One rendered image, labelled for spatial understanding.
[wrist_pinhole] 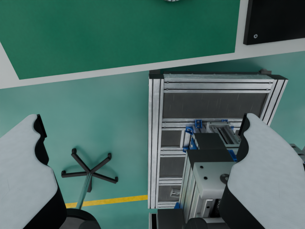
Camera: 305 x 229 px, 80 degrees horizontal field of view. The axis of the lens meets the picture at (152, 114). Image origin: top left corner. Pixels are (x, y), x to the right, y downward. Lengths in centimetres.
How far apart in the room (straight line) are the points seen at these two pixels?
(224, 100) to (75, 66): 97
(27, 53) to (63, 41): 11
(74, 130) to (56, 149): 28
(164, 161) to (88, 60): 111
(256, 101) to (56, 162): 171
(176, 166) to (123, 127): 53
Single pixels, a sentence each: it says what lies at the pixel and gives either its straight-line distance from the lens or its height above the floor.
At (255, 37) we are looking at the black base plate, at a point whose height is 77.
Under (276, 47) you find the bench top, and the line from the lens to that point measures 64.
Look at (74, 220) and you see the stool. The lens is 147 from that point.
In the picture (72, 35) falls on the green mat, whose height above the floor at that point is 75.
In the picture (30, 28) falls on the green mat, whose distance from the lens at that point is 59.
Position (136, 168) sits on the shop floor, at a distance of 184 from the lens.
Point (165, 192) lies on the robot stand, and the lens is 178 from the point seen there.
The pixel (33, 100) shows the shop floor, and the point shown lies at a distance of 163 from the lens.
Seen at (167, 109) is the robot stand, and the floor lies 21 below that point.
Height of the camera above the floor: 126
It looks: 60 degrees down
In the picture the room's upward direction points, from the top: 176 degrees clockwise
